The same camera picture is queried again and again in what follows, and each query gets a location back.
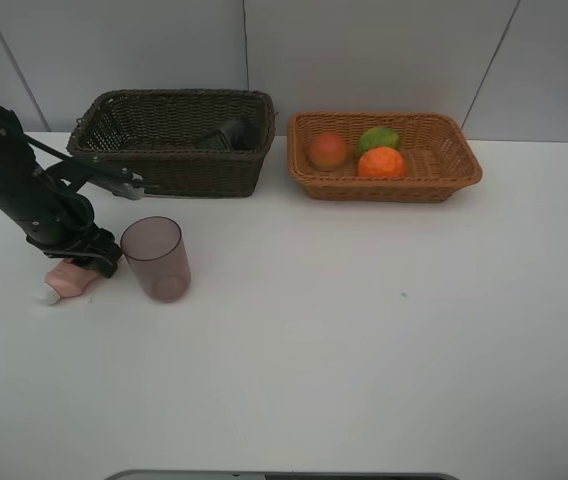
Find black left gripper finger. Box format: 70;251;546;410
83;252;122;278
44;251;72;260

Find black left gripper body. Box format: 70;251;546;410
26;225;120;261

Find pink lotion bottle white cap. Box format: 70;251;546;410
34;259;100;305

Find dark green dropper bottle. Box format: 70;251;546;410
194;117;261;151

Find red yellow peach fruit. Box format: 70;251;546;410
308;132;349;171

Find orange tangerine fruit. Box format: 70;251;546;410
357;146;408;178

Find green lime fruit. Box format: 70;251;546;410
357;127;400;155

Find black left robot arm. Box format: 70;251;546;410
0;106;133;278

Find translucent pink plastic cup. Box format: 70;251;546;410
120;216;191;303

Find dark brown wicker basket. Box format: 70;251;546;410
67;89;275;198

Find orange wicker basket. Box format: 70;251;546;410
287;111;482;203

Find black grey left wrist camera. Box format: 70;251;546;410
46;156;145;200

